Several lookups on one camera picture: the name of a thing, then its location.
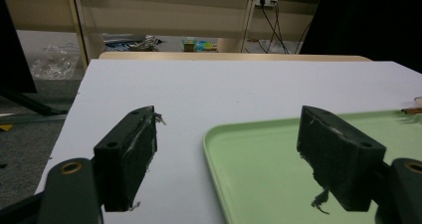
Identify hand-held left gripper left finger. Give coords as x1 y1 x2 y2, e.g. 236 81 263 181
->
93 105 166 213

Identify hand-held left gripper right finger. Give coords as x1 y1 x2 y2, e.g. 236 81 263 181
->
297 105 387 215

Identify green plastic tray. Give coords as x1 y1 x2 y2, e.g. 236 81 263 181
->
202 109 422 224

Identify pile of silver and blue packets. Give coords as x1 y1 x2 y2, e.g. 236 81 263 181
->
103 34 164 52

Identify clear plastic bag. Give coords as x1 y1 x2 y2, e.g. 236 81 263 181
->
30 44 82 81

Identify colourful small boxes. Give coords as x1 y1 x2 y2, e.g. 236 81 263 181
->
181 37 217 53

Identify dark curtain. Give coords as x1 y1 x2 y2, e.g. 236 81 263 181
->
299 0 422 73

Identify beige wooden table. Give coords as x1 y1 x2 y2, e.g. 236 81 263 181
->
98 51 373 63

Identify beige desk with legs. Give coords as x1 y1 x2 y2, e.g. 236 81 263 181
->
0 0 322 69

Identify black power cable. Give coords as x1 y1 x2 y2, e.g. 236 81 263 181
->
294 20 313 55
260 0 291 55

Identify white wall socket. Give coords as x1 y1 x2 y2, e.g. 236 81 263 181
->
254 0 280 8

